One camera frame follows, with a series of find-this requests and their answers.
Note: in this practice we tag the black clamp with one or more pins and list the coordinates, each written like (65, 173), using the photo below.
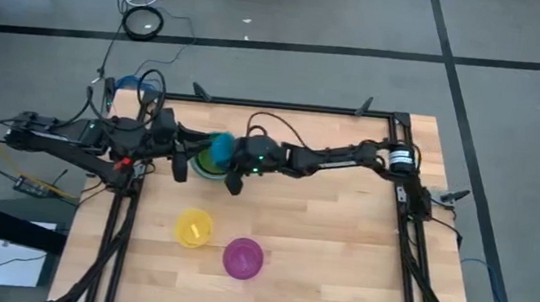
(201, 92)
(454, 194)
(364, 106)

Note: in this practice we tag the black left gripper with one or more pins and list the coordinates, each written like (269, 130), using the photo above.
(171, 133)

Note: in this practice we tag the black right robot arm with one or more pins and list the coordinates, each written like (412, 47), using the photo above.
(344, 159)

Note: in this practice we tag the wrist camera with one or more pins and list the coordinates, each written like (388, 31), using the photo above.
(234, 182)
(180, 166)

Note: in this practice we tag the teal plastic bowl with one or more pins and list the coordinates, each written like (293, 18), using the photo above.
(222, 150)

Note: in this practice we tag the black aluminium table frame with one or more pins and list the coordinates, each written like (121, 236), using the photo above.
(280, 106)

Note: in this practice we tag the light green plastic bowl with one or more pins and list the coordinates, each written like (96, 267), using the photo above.
(206, 160)

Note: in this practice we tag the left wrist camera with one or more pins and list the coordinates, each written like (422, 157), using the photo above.
(180, 166)

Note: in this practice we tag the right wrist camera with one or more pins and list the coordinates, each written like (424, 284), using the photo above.
(234, 182)

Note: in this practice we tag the purple plastic bowl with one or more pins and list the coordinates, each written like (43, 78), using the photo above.
(242, 259)

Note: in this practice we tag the small black electronics box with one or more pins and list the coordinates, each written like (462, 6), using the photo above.
(32, 186)

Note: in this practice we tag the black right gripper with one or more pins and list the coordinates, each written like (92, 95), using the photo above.
(259, 155)

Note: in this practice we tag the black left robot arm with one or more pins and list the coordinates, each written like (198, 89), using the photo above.
(76, 133)

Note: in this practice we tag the yellow plastic bowl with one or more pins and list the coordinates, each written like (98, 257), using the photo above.
(194, 228)

